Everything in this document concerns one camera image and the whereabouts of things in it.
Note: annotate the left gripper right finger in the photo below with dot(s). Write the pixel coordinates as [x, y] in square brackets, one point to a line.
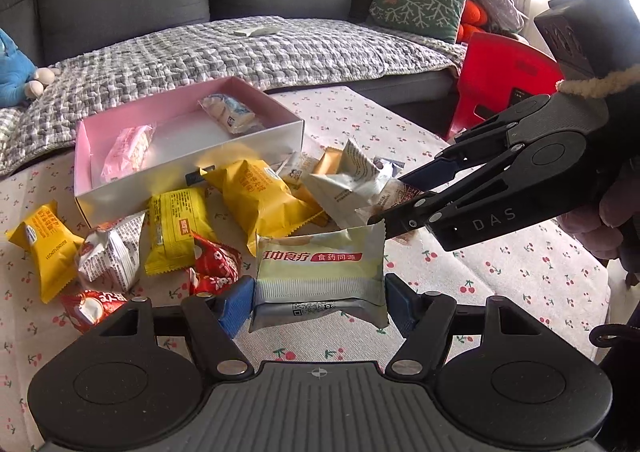
[424, 321]

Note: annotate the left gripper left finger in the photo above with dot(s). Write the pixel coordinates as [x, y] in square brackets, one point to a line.
[213, 322]

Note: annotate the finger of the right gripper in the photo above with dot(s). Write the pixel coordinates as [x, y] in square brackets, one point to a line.
[488, 202]
[495, 156]

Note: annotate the small white biscuit packet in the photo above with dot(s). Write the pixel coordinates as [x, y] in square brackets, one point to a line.
[393, 194]

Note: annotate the red snack packet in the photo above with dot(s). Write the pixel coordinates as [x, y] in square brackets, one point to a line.
[216, 267]
[90, 307]

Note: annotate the pale green snack packet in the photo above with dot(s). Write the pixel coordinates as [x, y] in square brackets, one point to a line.
[302, 278]

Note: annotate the gloved right hand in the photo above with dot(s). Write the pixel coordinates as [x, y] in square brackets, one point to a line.
[597, 228]

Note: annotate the white grey snack packet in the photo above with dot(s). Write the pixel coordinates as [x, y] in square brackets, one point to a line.
[353, 186]

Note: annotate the red plastic chair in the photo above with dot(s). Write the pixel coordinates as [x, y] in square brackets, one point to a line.
[498, 72]

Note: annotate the gold foil snack bar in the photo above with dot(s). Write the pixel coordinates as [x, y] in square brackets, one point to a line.
[326, 165]

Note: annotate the yellow snack packet middle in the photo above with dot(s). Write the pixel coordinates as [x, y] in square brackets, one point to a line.
[174, 219]

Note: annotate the white red-print snack packet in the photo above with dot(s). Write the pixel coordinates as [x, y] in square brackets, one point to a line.
[109, 257]

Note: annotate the large yellow snack packet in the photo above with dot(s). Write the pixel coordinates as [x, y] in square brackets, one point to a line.
[259, 200]

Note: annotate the small white cookie packet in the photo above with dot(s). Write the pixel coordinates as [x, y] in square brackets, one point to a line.
[291, 172]

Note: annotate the orange plush toy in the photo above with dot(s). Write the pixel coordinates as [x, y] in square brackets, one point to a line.
[473, 19]

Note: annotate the yellow snack packet far left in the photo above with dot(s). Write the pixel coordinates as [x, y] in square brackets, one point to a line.
[53, 248]

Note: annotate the pink wrapped snack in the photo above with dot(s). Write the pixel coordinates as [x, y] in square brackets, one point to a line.
[127, 154]

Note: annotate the pink cardboard box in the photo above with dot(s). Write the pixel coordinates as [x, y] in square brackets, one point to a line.
[185, 140]

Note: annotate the blue white wrapped snack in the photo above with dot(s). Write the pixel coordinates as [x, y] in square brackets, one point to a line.
[230, 113]

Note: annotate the white packet on sofa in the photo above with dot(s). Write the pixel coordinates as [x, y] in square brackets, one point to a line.
[257, 31]

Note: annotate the grey checked sofa blanket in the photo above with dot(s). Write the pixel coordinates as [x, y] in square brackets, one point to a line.
[307, 52]

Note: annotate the blue plush toy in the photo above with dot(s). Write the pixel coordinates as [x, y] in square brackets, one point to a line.
[20, 80]

